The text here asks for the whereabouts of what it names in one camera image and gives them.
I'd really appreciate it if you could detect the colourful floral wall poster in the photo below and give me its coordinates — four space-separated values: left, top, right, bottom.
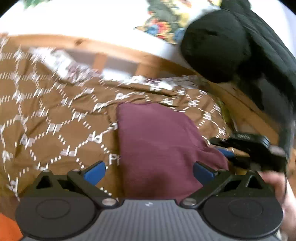
135 1 222 45

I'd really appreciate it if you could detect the black hanging garment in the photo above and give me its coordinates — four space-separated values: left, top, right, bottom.
180 1 295 153

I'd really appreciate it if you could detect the right hand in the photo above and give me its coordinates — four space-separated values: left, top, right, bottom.
259 171 296 240

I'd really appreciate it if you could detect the floral white pillow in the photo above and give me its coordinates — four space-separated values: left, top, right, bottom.
29 47 199 90

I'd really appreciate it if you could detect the brown PF patterned blanket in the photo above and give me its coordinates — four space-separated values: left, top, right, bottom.
1 38 228 197

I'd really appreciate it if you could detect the maroon long-sleeve shirt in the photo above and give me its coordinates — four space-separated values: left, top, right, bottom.
117 103 228 202

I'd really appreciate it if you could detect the wooden bed headboard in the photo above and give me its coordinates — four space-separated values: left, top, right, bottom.
10 35 280 144

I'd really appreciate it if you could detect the colourful orange blue bedsheet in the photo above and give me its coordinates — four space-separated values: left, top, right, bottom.
0 213 23 241

